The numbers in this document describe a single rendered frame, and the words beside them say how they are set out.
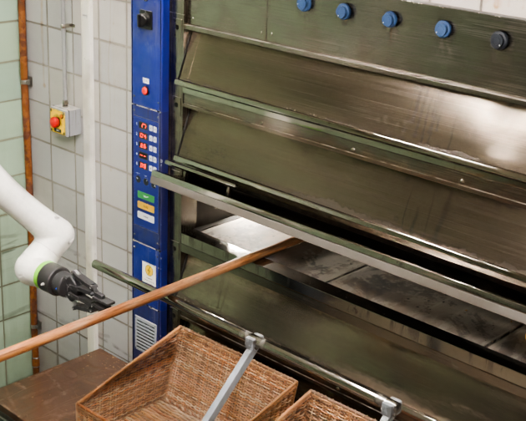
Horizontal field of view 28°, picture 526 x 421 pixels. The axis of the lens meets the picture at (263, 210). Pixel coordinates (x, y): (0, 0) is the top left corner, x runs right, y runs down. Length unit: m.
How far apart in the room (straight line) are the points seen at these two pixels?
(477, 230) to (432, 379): 0.50
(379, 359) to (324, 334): 0.22
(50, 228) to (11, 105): 0.99
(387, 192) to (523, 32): 0.63
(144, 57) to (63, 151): 0.69
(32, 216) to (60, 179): 0.87
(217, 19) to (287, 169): 0.53
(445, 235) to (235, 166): 0.80
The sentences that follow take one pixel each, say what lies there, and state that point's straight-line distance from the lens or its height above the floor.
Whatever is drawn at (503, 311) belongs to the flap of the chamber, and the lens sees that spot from 2.67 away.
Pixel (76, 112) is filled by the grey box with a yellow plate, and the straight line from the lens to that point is 3.92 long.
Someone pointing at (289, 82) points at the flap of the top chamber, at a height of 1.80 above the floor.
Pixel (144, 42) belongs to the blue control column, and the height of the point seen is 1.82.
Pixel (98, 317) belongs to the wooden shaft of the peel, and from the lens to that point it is 2.99.
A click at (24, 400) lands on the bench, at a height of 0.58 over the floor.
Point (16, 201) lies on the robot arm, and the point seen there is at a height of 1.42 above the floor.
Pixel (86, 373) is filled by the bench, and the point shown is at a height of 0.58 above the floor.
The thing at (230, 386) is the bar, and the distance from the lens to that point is 2.94.
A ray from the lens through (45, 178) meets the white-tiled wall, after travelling 4.22.
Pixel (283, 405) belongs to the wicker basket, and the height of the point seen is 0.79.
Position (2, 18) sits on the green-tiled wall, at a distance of 4.10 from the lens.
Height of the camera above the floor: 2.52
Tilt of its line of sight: 20 degrees down
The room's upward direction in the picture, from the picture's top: 2 degrees clockwise
